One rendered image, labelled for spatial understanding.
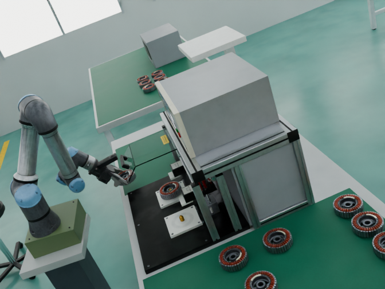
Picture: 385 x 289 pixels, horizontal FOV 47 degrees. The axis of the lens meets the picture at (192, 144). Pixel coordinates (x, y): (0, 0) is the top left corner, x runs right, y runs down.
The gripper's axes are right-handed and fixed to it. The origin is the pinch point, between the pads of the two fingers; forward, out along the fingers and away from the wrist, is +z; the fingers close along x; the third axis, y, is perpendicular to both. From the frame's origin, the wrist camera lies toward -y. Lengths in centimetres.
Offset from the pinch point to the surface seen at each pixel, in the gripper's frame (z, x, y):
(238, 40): 20, -31, -96
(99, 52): 18, -420, 11
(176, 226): 12, 55, -11
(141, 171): 9.8, -12.4, -2.8
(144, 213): 5.5, 32.9, 0.0
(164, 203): 11.0, 33.6, -9.9
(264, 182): 22, 73, -52
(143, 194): 6.9, 15.7, -2.1
